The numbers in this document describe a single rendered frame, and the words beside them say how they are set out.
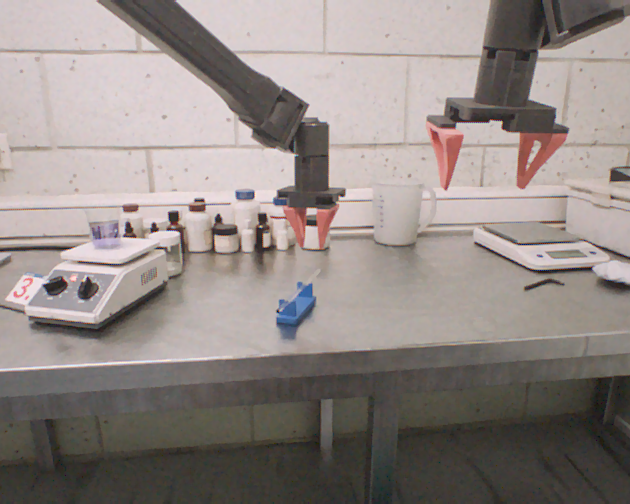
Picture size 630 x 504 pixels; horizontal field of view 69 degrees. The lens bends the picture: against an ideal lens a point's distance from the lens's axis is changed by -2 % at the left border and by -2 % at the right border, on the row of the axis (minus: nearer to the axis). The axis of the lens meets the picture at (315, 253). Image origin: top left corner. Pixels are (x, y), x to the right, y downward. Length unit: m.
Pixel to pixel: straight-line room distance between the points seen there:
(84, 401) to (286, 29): 0.93
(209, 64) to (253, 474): 1.13
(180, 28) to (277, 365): 0.42
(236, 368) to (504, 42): 0.49
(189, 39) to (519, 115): 0.37
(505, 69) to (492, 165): 0.88
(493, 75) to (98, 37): 0.97
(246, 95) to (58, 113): 0.73
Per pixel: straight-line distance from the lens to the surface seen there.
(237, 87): 0.65
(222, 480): 1.45
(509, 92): 0.54
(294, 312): 0.70
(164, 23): 0.58
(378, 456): 0.79
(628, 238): 1.23
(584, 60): 1.53
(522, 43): 0.54
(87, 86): 1.29
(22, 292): 0.92
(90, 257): 0.81
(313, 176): 0.74
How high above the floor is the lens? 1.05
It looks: 16 degrees down
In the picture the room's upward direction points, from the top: straight up
